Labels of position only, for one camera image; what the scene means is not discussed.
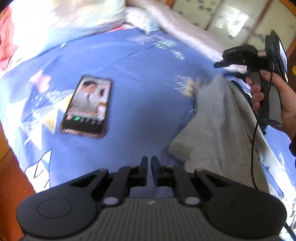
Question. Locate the grey pants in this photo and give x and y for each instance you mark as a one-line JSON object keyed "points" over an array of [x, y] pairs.
{"points": [[220, 137]]}

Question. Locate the lilac floral quilt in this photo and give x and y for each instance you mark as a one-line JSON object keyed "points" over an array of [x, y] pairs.
{"points": [[181, 29]]}

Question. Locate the blue patterned bed sheet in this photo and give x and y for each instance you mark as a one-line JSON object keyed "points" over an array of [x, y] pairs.
{"points": [[153, 97]]}

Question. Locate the black smartphone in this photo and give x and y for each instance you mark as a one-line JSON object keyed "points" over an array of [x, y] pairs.
{"points": [[87, 111]]}

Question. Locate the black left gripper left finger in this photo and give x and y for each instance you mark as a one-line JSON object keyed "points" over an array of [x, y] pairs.
{"points": [[123, 181]]}

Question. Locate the right hand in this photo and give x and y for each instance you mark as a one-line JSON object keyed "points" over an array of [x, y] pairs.
{"points": [[287, 97]]}

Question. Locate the glass sliding wardrobe doors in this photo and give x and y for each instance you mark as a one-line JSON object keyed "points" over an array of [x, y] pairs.
{"points": [[238, 22]]}

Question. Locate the pastel floral pillow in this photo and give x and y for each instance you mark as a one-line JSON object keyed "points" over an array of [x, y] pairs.
{"points": [[30, 28]]}

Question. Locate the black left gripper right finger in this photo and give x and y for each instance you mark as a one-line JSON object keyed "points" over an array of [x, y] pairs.
{"points": [[177, 179]]}

